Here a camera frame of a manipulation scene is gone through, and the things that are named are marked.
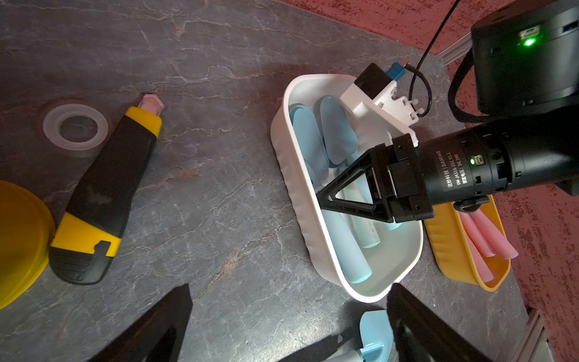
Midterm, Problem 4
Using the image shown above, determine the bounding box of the yellow cup with pens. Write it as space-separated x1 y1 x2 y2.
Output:
1 181 56 309

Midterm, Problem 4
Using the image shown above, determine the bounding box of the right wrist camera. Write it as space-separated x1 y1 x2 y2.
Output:
339 63 423 147

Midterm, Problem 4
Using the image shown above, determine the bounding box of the light blue shovel back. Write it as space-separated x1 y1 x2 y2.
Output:
343 178 380 249

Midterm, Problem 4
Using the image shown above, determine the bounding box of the yellow storage box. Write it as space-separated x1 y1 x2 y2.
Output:
425 203 511 292

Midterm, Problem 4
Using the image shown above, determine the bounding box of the light blue shovel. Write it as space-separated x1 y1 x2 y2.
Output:
327 310 394 362
343 178 380 249
289 105 330 192
321 209 372 284
321 96 359 168

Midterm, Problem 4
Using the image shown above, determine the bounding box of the yellow black utility knife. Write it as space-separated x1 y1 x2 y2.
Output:
48 94 164 285

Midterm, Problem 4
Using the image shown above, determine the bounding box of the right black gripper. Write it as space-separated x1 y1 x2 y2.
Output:
315 134 434 223

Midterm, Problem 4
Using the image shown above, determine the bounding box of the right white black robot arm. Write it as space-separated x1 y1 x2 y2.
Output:
317 1 578 223

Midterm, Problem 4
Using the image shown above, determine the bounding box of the aluminium front rail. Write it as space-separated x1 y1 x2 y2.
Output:
511 309 555 362

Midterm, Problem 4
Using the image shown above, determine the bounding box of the white storage box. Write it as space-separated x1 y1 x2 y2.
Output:
271 74 424 303

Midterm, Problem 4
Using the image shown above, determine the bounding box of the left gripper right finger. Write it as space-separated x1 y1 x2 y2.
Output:
387 283 489 361

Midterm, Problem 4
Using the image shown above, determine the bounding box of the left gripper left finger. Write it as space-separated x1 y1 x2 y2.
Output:
91 284 193 361

